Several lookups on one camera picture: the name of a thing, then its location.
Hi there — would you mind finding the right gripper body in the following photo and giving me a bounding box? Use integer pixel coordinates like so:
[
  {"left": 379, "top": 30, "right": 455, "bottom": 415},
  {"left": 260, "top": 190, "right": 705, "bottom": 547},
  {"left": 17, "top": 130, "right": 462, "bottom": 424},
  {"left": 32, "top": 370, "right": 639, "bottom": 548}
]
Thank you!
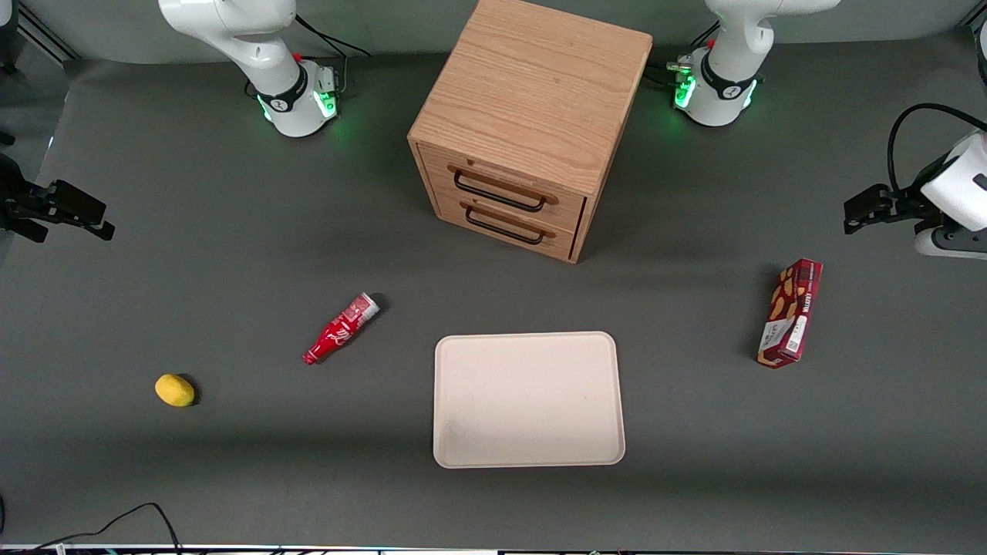
[{"left": 0, "top": 153, "right": 52, "bottom": 244}]

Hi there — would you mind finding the red cookie box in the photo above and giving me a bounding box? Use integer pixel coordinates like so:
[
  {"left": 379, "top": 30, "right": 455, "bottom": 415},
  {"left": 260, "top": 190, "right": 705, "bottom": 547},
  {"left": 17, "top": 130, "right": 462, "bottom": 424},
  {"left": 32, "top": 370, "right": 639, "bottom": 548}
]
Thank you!
[{"left": 756, "top": 258, "right": 824, "bottom": 369}]

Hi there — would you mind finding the beige plastic tray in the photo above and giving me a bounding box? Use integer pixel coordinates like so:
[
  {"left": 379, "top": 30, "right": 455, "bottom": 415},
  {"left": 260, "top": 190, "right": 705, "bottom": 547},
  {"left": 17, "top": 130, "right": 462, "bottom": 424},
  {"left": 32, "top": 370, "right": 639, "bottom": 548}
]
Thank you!
[{"left": 433, "top": 331, "right": 626, "bottom": 469}]

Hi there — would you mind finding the yellow lemon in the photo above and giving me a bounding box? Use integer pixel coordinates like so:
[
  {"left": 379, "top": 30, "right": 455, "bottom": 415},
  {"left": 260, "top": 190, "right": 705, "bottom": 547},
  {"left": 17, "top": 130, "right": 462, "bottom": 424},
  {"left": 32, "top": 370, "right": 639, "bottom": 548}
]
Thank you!
[{"left": 155, "top": 374, "right": 196, "bottom": 408}]

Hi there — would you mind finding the red cola bottle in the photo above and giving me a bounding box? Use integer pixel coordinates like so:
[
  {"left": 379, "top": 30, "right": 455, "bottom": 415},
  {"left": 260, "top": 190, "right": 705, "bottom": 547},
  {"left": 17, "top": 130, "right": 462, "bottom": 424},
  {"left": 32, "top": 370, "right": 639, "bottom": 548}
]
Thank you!
[{"left": 302, "top": 292, "right": 381, "bottom": 366}]

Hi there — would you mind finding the dark grey table mat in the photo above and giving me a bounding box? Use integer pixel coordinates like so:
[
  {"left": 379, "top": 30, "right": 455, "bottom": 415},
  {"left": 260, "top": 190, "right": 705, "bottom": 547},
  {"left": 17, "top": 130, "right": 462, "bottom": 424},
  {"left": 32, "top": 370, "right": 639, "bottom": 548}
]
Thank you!
[{"left": 0, "top": 31, "right": 987, "bottom": 550}]

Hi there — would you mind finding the wooden drawer cabinet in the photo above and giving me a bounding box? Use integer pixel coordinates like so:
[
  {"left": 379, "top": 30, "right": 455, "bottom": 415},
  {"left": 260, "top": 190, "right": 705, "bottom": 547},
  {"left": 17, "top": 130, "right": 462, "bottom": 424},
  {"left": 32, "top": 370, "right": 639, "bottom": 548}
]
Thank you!
[{"left": 407, "top": 0, "right": 654, "bottom": 264}]

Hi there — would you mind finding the wooden drawer front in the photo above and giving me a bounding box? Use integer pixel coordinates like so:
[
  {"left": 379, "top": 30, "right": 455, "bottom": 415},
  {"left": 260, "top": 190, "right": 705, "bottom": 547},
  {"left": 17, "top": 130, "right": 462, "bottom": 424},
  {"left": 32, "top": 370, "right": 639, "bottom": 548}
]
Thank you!
[
  {"left": 419, "top": 145, "right": 588, "bottom": 232},
  {"left": 432, "top": 189, "right": 581, "bottom": 261}
]

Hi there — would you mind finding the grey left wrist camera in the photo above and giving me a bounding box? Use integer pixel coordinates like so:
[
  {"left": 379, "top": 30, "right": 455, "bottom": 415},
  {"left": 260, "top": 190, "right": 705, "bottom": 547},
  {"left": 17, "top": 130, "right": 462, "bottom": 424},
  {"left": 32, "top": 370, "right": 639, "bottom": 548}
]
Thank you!
[{"left": 914, "top": 226, "right": 987, "bottom": 260}]

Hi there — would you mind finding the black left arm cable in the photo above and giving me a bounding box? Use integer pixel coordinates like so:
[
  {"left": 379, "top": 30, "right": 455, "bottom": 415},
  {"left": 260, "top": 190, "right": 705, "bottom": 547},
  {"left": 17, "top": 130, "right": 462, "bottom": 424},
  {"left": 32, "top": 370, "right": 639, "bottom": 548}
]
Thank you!
[{"left": 887, "top": 103, "right": 987, "bottom": 193}]

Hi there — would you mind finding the dark frame rail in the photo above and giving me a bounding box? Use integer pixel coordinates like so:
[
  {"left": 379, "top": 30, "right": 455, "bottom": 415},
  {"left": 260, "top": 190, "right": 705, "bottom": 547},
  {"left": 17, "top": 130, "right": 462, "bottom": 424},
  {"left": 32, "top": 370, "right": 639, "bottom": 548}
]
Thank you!
[{"left": 14, "top": 2, "right": 79, "bottom": 64}]

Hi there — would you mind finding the black left base cable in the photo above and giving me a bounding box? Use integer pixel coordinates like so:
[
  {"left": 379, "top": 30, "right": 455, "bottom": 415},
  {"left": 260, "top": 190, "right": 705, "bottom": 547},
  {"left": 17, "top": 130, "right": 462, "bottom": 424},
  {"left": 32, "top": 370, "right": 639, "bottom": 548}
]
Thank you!
[{"left": 646, "top": 22, "right": 722, "bottom": 87}]

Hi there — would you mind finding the black base cable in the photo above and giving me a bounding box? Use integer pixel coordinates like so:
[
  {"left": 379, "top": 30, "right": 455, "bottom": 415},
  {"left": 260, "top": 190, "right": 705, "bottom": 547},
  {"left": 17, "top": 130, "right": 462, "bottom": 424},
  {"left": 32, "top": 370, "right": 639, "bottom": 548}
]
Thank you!
[
  {"left": 295, "top": 14, "right": 372, "bottom": 97},
  {"left": 646, "top": 22, "right": 722, "bottom": 87}
]

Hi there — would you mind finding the black loose cable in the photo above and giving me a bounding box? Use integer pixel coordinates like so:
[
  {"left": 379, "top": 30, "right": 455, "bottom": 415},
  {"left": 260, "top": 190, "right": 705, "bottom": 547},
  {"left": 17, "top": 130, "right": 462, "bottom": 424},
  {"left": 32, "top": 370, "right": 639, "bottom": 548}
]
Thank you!
[{"left": 0, "top": 503, "right": 183, "bottom": 553}]

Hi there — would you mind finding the black right base cable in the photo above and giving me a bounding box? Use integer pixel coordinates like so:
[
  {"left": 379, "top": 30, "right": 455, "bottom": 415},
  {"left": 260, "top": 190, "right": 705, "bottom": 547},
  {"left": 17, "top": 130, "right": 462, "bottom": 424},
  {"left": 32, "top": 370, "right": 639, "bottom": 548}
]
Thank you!
[{"left": 295, "top": 14, "right": 372, "bottom": 97}]

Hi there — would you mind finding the black drawer handle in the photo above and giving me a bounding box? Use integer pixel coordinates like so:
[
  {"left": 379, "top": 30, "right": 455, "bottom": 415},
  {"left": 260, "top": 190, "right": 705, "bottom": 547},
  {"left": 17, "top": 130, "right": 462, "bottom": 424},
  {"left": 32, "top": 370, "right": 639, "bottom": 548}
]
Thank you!
[
  {"left": 453, "top": 168, "right": 558, "bottom": 214},
  {"left": 464, "top": 203, "right": 554, "bottom": 247}
]

